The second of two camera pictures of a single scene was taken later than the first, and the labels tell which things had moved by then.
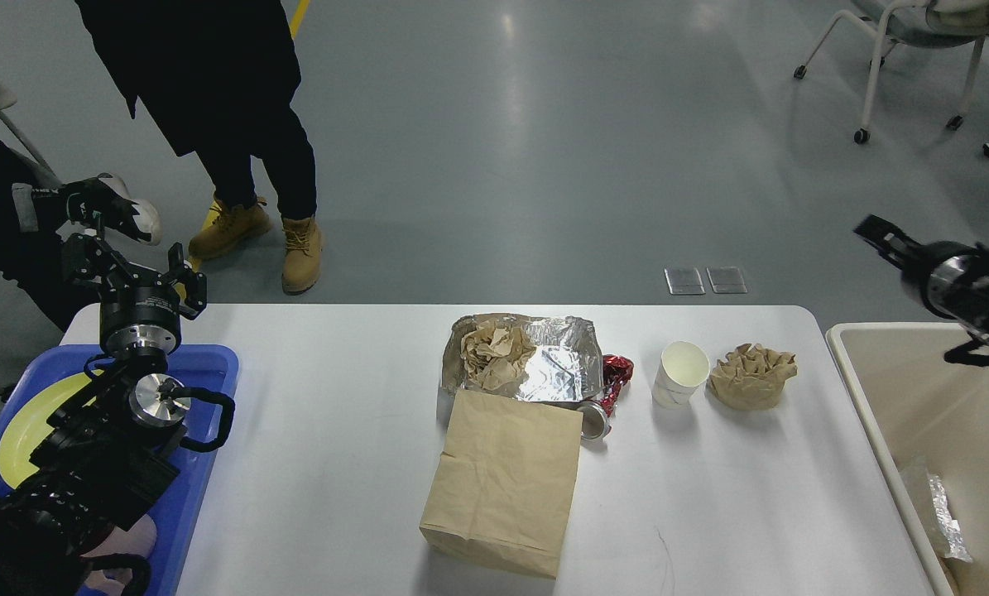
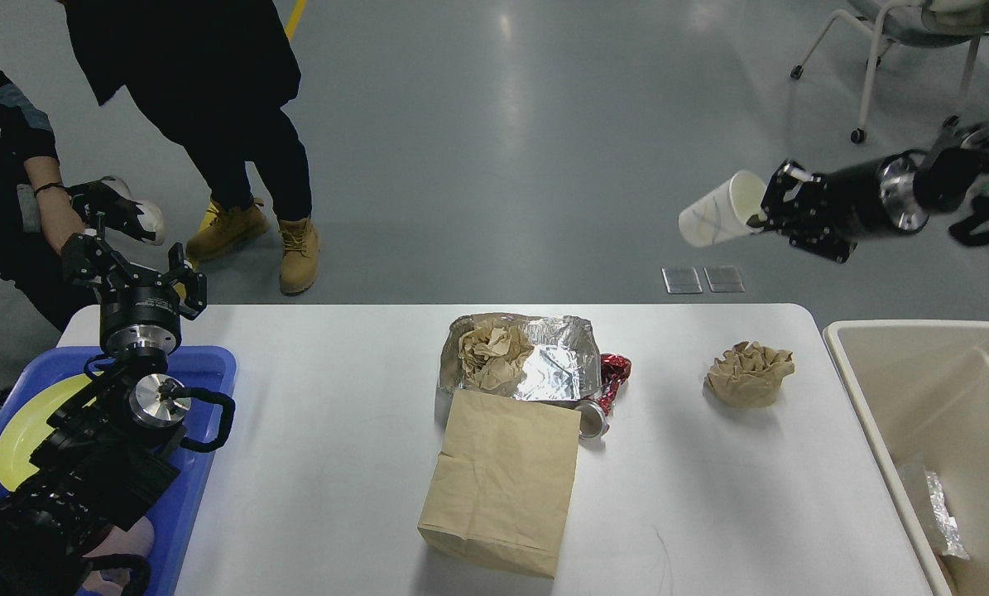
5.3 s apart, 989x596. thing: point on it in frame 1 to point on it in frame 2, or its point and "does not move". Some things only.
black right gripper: [952, 277] to [872, 198]
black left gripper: [139, 325] does not move
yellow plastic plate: [30, 425] does not move
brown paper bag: [503, 491] does not move
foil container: [956, 546] does not move
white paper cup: [684, 367] to [723, 213]
